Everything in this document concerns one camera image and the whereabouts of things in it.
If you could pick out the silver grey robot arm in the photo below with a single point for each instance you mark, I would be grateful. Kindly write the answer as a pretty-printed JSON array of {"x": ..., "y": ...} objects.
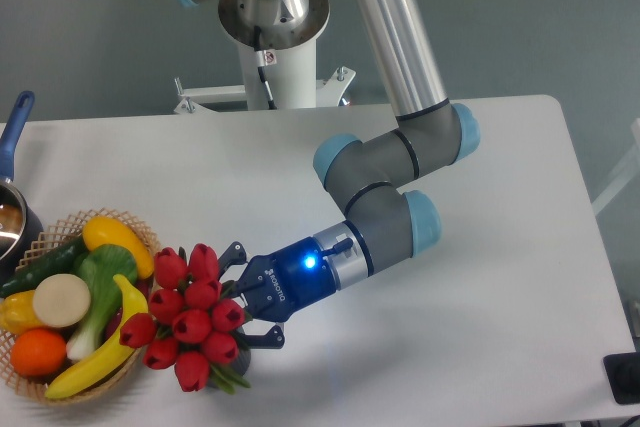
[{"x": 383, "y": 224}]

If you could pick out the dark grey ribbed vase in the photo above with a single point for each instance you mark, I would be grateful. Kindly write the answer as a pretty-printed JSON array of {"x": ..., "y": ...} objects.
[{"x": 243, "y": 357}]

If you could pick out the orange fruit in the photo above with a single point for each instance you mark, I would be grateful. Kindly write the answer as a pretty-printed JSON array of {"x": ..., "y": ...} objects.
[{"x": 38, "y": 352}]

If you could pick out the green cucumber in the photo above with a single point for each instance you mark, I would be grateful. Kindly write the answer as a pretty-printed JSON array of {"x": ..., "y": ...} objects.
[{"x": 59, "y": 260}]

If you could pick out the yellow bell pepper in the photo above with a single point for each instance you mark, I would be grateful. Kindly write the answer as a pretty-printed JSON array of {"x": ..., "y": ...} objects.
[{"x": 18, "y": 315}]

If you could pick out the black device at table edge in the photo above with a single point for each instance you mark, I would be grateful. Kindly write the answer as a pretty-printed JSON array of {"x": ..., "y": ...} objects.
[{"x": 622, "y": 372}]

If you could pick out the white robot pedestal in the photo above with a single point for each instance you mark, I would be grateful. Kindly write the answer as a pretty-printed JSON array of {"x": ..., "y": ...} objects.
[{"x": 273, "y": 79}]

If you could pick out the red tulip bouquet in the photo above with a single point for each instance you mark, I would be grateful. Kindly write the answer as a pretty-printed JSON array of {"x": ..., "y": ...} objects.
[{"x": 192, "y": 325}]

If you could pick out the green bok choy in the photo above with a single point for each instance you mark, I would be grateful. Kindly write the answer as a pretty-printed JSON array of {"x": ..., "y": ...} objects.
[{"x": 97, "y": 269}]

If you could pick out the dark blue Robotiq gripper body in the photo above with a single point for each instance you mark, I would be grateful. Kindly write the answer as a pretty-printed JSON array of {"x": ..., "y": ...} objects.
[{"x": 277, "y": 285}]

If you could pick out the beige round radish slice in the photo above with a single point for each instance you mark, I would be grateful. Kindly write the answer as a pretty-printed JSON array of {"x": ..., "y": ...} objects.
[{"x": 61, "y": 300}]

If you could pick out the blue handled saucepan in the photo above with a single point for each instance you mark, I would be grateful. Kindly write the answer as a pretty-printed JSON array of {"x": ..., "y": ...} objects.
[{"x": 20, "y": 226}]

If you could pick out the yellow banana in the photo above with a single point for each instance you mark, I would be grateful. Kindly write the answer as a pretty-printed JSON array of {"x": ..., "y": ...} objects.
[{"x": 108, "y": 357}]

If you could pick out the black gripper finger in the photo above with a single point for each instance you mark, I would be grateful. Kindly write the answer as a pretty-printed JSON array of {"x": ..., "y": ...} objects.
[
  {"x": 233, "y": 261},
  {"x": 274, "y": 338}
]

